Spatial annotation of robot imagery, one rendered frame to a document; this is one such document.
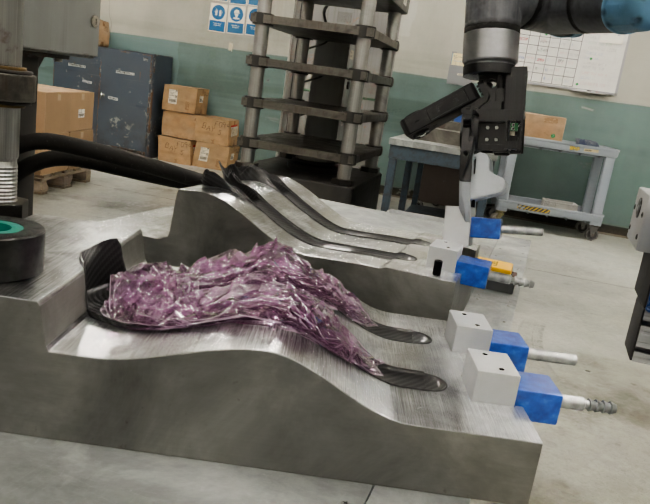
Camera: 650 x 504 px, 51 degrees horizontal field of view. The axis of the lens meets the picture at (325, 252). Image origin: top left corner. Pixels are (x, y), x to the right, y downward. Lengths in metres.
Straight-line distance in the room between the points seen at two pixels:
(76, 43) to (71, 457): 1.09
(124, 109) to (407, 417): 7.47
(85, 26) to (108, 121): 6.48
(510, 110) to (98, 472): 0.67
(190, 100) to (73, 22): 6.18
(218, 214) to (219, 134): 6.68
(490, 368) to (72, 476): 0.33
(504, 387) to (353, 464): 0.14
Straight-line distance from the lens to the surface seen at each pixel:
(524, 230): 0.97
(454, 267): 0.85
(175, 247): 0.93
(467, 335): 0.69
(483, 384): 0.59
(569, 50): 7.37
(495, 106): 0.97
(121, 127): 7.94
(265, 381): 0.52
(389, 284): 0.83
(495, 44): 0.96
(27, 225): 0.61
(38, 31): 1.44
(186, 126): 7.72
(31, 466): 0.55
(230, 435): 0.54
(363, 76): 4.82
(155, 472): 0.54
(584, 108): 7.37
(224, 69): 7.96
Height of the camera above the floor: 1.09
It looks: 14 degrees down
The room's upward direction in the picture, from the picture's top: 8 degrees clockwise
